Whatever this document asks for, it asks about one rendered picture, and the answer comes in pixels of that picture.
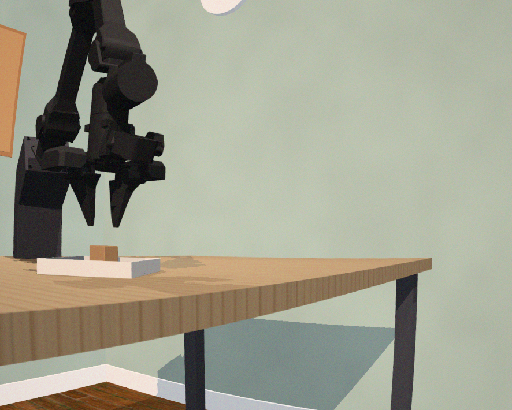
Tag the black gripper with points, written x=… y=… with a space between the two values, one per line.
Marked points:
x=81 y=169

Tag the white tray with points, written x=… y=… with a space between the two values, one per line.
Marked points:
x=83 y=266

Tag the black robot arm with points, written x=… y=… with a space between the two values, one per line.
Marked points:
x=123 y=89

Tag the brown block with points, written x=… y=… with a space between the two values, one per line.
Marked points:
x=104 y=253

